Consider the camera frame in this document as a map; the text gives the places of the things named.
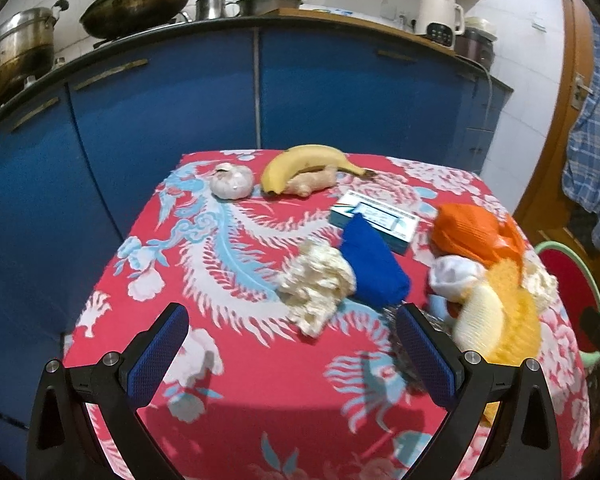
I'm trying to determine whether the steel saucepan long handle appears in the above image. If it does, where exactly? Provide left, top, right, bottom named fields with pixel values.
left=230, top=0, right=308, bottom=18

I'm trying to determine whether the dark rice cooker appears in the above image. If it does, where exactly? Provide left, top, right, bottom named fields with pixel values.
left=454, top=16, right=498, bottom=70

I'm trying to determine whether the blue white medicine box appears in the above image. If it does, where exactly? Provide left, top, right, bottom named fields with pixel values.
left=328, top=190, right=419, bottom=255

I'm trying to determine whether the steel stock pot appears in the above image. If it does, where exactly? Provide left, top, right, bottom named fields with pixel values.
left=0, top=0, right=69, bottom=106

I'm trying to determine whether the white knitted sock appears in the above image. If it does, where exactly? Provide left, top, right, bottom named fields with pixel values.
left=428, top=255, right=486, bottom=304

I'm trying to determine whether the red floral phoenix tablecloth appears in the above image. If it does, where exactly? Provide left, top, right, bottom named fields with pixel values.
left=61, top=148, right=592, bottom=480

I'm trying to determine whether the wooden door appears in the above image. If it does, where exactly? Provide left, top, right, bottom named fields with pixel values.
left=514, top=0, right=600, bottom=289

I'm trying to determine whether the black wok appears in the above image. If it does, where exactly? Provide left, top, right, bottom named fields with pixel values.
left=80, top=0, right=189, bottom=40

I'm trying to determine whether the small steel cup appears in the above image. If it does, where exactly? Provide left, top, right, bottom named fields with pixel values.
left=195, top=0, right=227, bottom=21

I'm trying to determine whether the red basin green rim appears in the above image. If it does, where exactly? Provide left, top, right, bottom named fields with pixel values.
left=534, top=240, right=600, bottom=372

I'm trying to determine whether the crumpled cream paper ball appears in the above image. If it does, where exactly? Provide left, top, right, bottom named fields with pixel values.
left=276, top=238, right=356, bottom=338

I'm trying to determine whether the white electric kettle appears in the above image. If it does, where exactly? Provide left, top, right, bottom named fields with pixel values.
left=414, top=0, right=465, bottom=50

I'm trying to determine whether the yellow banana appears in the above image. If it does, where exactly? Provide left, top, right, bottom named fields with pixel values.
left=260, top=144, right=376, bottom=195

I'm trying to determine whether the white garlic bulb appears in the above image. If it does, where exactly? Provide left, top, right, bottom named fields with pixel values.
left=209, top=162, right=254, bottom=200

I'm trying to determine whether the crumpled cream paper piece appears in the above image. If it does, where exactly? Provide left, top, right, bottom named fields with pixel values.
left=521, top=252, right=558, bottom=314

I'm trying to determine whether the blue kitchen cabinet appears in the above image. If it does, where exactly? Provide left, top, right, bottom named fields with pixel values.
left=0, top=15, right=512, bottom=476

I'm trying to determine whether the blue plaid shirt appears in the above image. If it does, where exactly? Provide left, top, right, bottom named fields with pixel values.
left=562, top=21, right=600, bottom=252

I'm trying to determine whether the pale yellow sponge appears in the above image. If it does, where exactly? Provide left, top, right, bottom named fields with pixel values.
left=452, top=281, right=505, bottom=358

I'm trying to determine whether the white power cable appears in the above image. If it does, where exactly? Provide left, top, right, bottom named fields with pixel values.
left=454, top=54, right=494, bottom=134

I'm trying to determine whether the orange knitted cloth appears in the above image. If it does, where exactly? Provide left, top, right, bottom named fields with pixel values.
left=429, top=204, right=526, bottom=269

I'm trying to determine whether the ginger root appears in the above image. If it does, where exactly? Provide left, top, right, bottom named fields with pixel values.
left=284, top=166, right=338, bottom=198

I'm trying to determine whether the blue cloth pouch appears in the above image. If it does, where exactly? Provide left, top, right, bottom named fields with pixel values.
left=339, top=214, right=411, bottom=311

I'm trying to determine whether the silver door handle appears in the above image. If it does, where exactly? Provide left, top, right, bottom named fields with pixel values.
left=570, top=73, right=593, bottom=110

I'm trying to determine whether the light blue tube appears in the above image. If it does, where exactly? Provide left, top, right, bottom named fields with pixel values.
left=427, top=294, right=460, bottom=324

